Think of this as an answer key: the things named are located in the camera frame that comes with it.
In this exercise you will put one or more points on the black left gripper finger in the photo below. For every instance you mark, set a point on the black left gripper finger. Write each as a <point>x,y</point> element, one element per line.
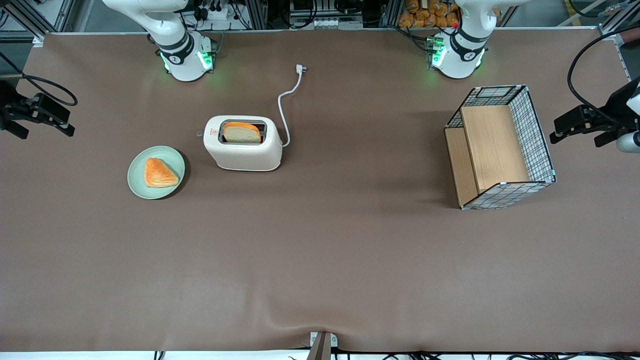
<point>577,117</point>
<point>575,130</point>

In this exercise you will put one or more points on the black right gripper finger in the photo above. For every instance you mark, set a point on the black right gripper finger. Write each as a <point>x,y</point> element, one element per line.
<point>60,124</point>
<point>50,106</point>

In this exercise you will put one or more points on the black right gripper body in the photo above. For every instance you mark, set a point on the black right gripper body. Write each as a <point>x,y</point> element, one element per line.
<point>7,108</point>

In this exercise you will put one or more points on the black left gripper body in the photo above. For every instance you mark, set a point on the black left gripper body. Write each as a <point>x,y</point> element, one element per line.
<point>613,111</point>

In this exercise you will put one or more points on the white toaster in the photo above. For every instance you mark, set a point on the white toaster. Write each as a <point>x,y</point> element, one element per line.
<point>245,156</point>

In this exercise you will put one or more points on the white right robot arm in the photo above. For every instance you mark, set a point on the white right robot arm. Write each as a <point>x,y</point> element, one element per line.
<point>185,62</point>

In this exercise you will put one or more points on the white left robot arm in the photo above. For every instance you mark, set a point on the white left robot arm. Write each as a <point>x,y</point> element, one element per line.
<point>457,62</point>

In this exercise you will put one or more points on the orange triangular pastry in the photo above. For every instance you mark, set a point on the orange triangular pastry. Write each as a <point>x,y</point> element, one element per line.
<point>159,174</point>

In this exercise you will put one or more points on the pale green plate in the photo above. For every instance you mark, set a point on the pale green plate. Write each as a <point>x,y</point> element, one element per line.
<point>170,156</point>

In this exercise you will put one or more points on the bread slice with orange crust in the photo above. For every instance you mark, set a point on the bread slice with orange crust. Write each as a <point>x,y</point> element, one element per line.
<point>242,135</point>

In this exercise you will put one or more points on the pile of orange bread rolls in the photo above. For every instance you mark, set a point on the pile of orange bread rolls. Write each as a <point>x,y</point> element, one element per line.
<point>425,15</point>

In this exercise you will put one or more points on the white power strip with plugs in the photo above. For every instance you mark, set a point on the white power strip with plugs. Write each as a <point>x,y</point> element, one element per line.
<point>217,12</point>

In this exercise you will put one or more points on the brown table cloth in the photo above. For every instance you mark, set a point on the brown table cloth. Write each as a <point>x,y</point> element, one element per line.
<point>350,250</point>

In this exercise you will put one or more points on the long white socket strip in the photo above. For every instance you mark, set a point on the long white socket strip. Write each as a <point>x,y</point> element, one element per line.
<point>337,24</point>

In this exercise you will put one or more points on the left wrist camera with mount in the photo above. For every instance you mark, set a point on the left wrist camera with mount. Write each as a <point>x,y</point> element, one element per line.
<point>629,142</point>

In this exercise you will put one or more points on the aluminium frame profile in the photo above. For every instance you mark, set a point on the aluminium frame profile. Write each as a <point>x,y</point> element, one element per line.
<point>45,15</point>
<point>257,14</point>
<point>620,17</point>

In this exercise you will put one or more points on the metal mount bracket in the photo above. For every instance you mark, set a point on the metal mount bracket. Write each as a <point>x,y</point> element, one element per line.
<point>322,346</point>

